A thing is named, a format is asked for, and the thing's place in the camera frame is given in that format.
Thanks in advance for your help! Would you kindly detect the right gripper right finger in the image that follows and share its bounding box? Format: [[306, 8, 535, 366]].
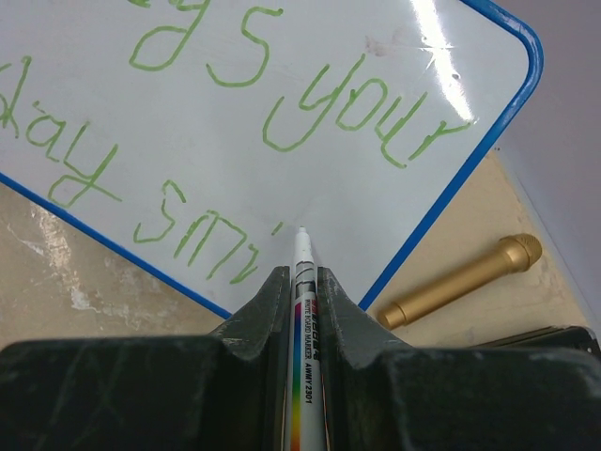
[[317, 268, 600, 450]]

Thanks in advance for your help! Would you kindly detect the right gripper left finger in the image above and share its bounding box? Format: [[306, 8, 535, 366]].
[[1, 267, 290, 450]]

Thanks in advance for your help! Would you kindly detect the white whiteboard marker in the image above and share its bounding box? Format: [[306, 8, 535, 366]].
[[283, 227, 327, 450]]

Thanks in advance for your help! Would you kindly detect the blue framed whiteboard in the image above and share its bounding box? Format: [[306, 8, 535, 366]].
[[1, 1, 544, 317]]

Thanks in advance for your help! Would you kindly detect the gold microphone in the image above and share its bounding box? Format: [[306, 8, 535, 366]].
[[377, 233, 543, 331]]

